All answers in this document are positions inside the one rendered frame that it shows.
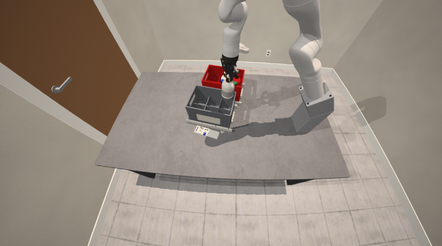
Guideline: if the red crate with dividers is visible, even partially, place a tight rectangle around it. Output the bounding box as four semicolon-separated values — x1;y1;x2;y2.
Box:
202;65;243;101

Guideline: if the grey divided crate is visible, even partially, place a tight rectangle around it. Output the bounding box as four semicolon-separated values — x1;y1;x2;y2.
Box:
185;85;235;128

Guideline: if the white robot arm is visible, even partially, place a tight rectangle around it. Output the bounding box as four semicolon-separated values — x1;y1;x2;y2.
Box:
218;0;326;100

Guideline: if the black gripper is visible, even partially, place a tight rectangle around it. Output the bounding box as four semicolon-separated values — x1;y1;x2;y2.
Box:
220;54;240;82

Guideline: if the white paper pick list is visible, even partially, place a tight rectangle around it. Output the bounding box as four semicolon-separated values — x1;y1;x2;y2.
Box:
195;126;220;139

